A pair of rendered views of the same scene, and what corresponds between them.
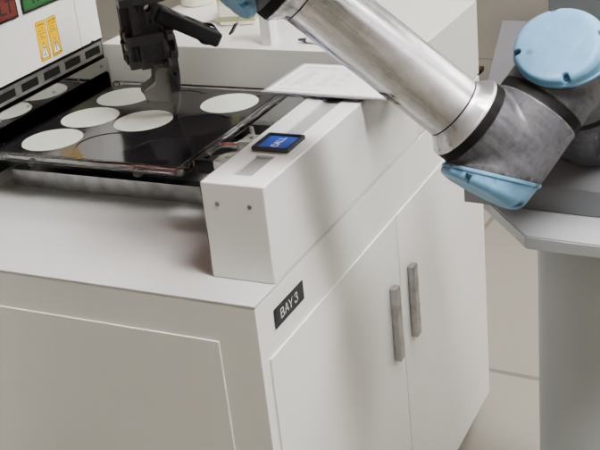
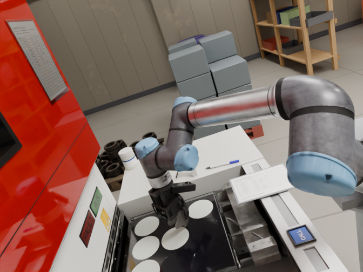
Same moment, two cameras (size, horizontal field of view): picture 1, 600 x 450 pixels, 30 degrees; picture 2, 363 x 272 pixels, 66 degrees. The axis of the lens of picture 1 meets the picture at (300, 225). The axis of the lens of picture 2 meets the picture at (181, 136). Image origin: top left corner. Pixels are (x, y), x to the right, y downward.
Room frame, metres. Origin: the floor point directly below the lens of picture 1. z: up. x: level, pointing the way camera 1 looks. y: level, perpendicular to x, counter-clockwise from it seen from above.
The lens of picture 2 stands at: (1.05, 0.43, 1.59)
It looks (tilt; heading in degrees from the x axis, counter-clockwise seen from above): 24 degrees down; 335
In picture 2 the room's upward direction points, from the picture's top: 20 degrees counter-clockwise
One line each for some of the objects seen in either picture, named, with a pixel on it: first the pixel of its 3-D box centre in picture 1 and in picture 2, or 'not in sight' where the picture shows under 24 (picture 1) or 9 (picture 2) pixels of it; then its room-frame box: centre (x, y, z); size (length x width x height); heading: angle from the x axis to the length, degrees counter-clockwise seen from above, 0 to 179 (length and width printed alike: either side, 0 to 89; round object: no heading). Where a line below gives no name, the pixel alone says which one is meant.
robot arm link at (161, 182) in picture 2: not in sight; (160, 177); (1.80, 0.20, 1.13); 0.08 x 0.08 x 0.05
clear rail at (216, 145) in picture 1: (237, 129); (224, 223); (1.71, 0.08, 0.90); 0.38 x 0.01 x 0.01; 152
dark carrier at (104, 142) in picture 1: (143, 122); (175, 238); (1.80, 0.24, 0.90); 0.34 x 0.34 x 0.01; 62
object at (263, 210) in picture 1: (323, 155); (284, 221); (1.57, -0.05, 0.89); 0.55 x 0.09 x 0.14; 152
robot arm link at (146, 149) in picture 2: not in sight; (152, 157); (1.80, 0.20, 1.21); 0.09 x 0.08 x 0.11; 27
